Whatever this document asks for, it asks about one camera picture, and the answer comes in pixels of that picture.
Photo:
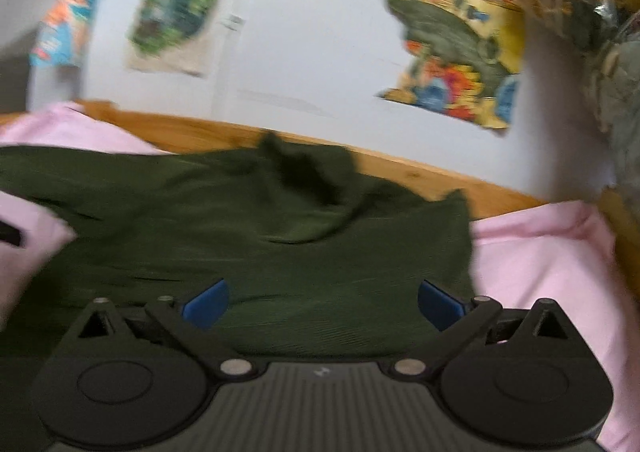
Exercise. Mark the green and beige wall poster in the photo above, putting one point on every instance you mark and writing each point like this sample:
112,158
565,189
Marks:
180,1

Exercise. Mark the wooden bed frame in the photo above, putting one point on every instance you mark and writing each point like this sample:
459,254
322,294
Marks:
200,134

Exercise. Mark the large colourful wall poster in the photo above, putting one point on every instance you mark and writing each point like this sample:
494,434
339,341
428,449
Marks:
455,31

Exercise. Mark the white wall switch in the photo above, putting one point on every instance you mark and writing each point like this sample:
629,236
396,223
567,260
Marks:
234,21

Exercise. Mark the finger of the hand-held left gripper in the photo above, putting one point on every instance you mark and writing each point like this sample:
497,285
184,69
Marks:
11,234

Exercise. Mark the clear bag of plush toys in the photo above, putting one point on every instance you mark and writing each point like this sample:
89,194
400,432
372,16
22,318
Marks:
595,31

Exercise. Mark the pink bed sheet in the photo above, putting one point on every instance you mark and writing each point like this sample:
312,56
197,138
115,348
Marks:
540,272

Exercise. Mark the blue and orange wall poster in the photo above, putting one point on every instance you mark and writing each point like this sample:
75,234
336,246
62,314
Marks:
65,21

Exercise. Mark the dark green ribbed garment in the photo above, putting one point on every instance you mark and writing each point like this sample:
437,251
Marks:
250,232

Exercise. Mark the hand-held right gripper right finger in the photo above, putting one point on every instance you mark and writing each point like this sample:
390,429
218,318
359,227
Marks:
440,306

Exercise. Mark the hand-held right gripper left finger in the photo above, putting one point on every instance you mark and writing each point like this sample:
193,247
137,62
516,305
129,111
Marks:
207,306

